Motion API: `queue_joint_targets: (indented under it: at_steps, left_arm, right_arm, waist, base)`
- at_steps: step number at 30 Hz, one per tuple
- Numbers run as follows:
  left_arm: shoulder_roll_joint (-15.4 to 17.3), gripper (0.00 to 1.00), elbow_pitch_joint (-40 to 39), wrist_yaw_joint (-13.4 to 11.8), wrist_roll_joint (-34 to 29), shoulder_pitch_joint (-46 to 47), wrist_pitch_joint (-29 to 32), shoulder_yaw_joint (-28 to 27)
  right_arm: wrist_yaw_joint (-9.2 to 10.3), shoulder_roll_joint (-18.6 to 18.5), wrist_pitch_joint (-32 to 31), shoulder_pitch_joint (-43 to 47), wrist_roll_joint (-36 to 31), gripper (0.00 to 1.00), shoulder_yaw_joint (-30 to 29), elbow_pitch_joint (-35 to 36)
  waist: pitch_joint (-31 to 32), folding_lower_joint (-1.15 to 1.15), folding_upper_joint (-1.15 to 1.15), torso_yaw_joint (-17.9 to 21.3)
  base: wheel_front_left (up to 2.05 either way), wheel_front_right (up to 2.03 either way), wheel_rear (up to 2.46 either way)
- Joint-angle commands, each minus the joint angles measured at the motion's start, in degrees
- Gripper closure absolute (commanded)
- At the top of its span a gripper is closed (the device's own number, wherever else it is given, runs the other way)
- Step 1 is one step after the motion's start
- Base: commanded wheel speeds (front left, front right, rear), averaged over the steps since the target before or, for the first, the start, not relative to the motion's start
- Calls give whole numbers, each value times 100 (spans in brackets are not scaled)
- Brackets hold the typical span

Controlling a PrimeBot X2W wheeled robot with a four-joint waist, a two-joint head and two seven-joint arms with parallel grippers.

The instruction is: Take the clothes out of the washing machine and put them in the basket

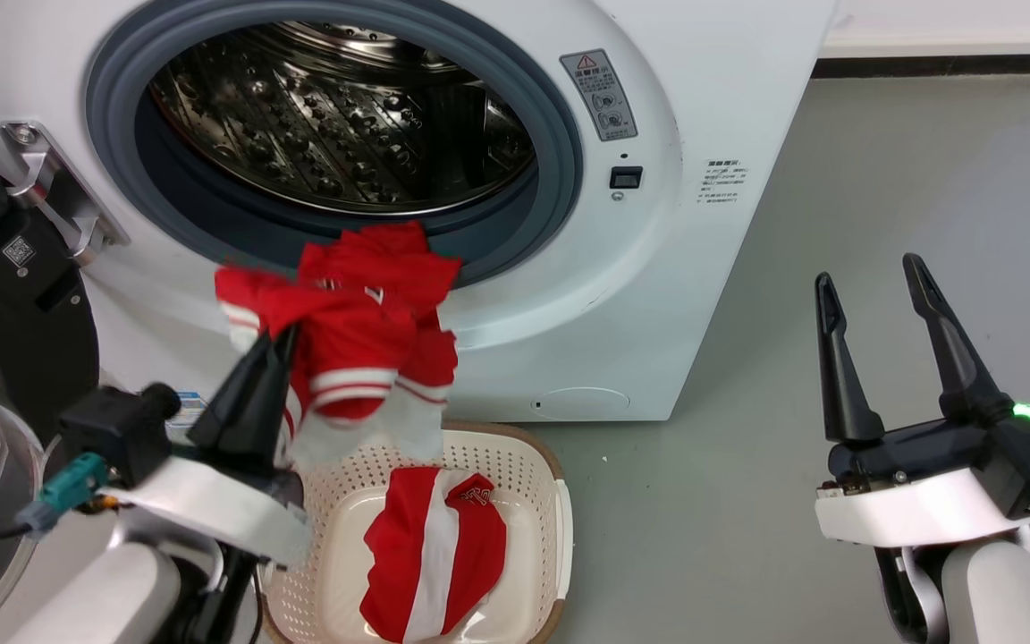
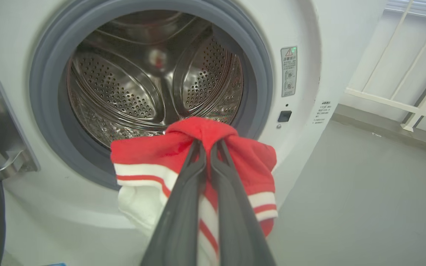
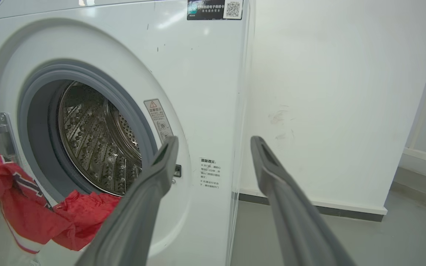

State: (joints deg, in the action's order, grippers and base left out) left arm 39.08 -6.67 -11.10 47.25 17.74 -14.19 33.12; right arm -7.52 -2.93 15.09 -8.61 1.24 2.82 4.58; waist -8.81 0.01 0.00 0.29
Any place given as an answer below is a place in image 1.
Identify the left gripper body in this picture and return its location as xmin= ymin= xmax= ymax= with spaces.
xmin=103 ymin=445 xmax=313 ymax=567

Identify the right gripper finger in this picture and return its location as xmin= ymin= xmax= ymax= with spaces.
xmin=902 ymin=253 xmax=1016 ymax=427
xmin=815 ymin=272 xmax=885 ymax=446

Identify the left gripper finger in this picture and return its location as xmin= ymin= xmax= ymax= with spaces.
xmin=188 ymin=337 xmax=271 ymax=448
xmin=230 ymin=326 xmax=300 ymax=471

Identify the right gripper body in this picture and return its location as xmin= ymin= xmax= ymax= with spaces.
xmin=815 ymin=421 xmax=1030 ymax=548

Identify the red garment white striped trim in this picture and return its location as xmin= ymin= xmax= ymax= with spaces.
xmin=215 ymin=221 xmax=463 ymax=469

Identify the cream perforated laundry basket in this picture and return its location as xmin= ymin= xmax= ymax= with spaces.
xmin=259 ymin=421 xmax=575 ymax=644

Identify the steel washer drum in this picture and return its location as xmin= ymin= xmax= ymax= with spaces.
xmin=148 ymin=20 xmax=539 ymax=217

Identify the blue energy label sticker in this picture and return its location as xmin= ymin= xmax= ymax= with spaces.
xmin=166 ymin=390 xmax=209 ymax=432

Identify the white front-load washing machine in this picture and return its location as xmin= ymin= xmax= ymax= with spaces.
xmin=0 ymin=0 xmax=839 ymax=423

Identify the printed text label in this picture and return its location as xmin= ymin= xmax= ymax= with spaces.
xmin=702 ymin=158 xmax=746 ymax=206

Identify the red garment wide white stripe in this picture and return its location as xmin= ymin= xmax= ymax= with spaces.
xmin=359 ymin=464 xmax=510 ymax=644

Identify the round filter cover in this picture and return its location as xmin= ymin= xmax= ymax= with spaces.
xmin=532 ymin=386 xmax=633 ymax=420

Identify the metal door hinge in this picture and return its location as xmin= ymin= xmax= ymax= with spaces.
xmin=0 ymin=120 xmax=131 ymax=267

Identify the grey rubber door gasket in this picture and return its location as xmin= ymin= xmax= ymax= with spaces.
xmin=84 ymin=0 xmax=585 ymax=289

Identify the grey warning sticker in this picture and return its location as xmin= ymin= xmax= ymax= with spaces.
xmin=559 ymin=48 xmax=639 ymax=143

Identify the black cable bundle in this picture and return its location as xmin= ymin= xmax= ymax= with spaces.
xmin=179 ymin=546 xmax=262 ymax=644

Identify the left teal cable connector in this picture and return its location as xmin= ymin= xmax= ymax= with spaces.
xmin=14 ymin=451 xmax=111 ymax=538

